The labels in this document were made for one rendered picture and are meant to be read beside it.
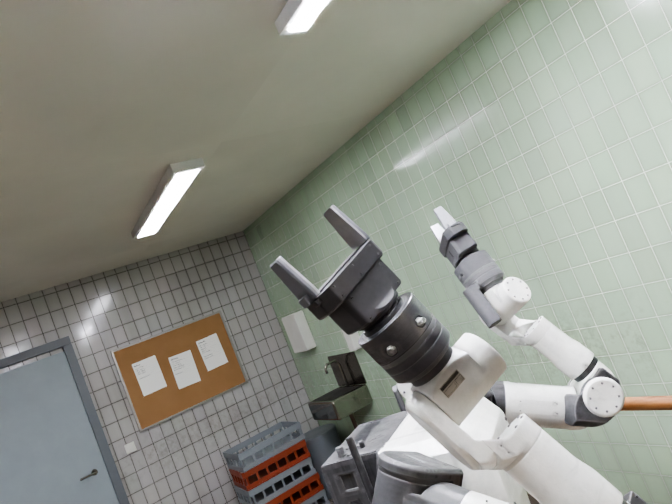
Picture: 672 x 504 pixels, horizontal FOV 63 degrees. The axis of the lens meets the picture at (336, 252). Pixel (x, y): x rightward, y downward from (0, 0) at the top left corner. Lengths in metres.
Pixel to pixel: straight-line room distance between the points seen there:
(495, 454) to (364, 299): 0.22
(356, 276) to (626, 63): 2.07
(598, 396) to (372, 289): 0.70
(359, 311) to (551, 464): 0.27
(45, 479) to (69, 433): 0.36
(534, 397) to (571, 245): 1.67
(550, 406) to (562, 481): 0.56
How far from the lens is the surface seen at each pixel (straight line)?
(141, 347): 5.17
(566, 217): 2.80
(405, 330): 0.62
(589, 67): 2.64
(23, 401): 5.07
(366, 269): 0.63
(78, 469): 5.10
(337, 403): 4.46
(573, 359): 1.25
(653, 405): 1.39
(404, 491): 0.81
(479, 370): 0.67
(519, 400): 1.22
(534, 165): 2.83
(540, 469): 0.68
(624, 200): 2.65
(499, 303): 1.22
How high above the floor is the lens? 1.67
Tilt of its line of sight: 4 degrees up
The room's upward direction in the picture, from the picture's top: 22 degrees counter-clockwise
